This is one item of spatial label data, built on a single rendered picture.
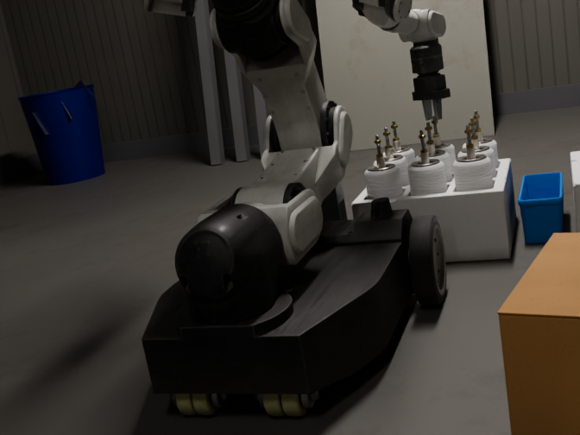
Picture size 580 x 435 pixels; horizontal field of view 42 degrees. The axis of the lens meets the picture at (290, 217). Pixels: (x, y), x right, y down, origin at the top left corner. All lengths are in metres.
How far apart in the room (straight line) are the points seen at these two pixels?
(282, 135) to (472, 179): 0.51
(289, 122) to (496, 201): 0.56
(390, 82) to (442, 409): 2.74
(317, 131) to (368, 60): 2.20
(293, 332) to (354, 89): 2.77
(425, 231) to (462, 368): 0.35
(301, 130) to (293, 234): 0.42
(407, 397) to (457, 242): 0.71
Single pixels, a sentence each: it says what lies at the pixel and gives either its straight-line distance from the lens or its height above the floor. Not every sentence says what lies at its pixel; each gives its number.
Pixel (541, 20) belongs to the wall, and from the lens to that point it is 4.39.
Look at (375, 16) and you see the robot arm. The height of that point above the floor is 0.64.
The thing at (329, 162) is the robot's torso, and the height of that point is 0.35.
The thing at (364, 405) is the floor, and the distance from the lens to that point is 1.36.
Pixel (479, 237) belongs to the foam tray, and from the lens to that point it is 1.98.
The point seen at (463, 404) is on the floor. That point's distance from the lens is 1.33.
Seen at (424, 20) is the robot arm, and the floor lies 0.61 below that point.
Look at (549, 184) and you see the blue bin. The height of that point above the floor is 0.09.
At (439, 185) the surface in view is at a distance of 2.00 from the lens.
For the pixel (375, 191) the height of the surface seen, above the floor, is 0.20.
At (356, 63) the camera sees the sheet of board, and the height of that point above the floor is 0.43.
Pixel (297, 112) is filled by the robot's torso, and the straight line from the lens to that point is 1.72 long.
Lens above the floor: 0.64
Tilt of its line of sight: 14 degrees down
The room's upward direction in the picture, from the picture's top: 10 degrees counter-clockwise
